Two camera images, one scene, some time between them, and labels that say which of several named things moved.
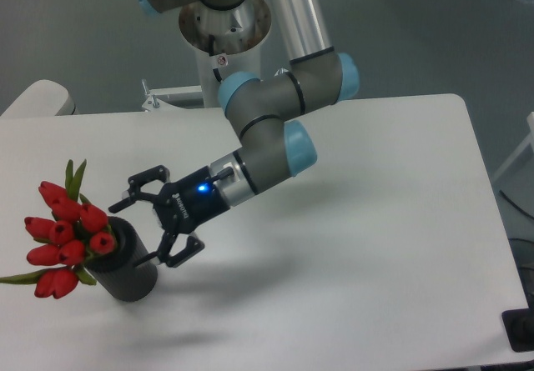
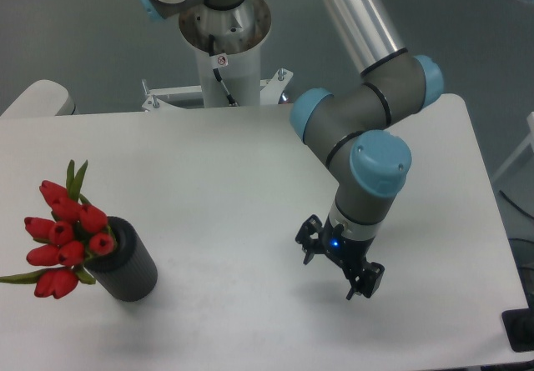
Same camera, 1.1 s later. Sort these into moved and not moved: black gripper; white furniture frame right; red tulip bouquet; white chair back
Moved: black gripper
Not moved: red tulip bouquet; white chair back; white furniture frame right
